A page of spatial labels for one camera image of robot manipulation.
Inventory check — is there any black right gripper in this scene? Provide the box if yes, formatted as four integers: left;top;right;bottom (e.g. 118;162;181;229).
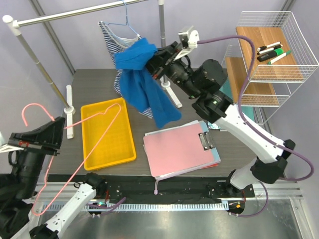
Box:
133;41;200;100

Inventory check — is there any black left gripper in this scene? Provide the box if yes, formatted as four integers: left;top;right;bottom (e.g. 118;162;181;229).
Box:
9;114;66;197

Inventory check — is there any pink wire hanger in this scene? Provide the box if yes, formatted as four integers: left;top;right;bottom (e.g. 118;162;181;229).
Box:
21;103;122;217

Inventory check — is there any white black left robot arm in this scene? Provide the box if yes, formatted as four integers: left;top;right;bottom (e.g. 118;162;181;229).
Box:
0;117;107;239

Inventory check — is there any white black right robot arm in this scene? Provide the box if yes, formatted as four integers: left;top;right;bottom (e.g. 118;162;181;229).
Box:
146;42;295;197

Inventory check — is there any blue white striped tank top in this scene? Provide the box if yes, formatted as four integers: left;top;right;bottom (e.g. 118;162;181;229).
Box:
98;21;153;119

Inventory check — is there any silver white clothes rack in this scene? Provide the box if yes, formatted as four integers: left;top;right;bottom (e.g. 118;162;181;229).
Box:
2;0;182;139

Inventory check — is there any yellow plastic tray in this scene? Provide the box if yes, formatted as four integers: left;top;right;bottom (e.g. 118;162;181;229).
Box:
81;98;137;171

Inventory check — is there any light blue clipboard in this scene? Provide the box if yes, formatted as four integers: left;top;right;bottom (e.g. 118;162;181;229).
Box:
199;121;221;165

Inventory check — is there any pink clipboard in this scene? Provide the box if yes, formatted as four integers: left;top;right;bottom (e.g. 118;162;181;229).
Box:
144;122;216;177

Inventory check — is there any black white marker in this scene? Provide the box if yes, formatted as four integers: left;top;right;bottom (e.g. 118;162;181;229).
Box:
257;41;281;52
257;44;283;55

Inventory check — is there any lower wooden shelf board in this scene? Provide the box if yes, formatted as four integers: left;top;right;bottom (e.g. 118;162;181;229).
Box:
225;56;279;106

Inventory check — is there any wooden shelf board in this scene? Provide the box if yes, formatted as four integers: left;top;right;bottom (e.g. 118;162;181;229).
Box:
225;56;279;106
236;26;304;82

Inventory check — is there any green highlighter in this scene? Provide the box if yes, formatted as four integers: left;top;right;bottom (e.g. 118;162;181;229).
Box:
257;48;284;62

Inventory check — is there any green white pen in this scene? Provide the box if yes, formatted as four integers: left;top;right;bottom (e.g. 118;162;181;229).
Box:
267;50;292;65

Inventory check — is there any upper wooden shelf board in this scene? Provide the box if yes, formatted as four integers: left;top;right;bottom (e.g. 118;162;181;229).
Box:
236;26;304;82

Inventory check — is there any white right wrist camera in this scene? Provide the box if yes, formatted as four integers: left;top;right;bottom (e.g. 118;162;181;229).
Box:
174;25;199;61

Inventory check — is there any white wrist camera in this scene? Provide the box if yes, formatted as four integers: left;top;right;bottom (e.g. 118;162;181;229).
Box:
0;133;19;153
174;25;199;61

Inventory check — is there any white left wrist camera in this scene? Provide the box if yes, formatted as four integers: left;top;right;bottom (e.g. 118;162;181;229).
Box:
0;133;19;153

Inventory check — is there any blue wire hanger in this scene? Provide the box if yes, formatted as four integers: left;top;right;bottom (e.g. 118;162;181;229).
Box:
103;0;141;39

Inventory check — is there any white slotted cable duct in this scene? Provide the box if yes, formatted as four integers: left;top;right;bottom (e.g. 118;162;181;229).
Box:
46;201;229;212

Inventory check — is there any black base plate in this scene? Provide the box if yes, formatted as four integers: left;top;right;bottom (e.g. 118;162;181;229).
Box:
47;174;255;205

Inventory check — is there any white wire shelf rack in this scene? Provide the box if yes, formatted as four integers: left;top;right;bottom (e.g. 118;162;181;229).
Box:
222;11;319;125

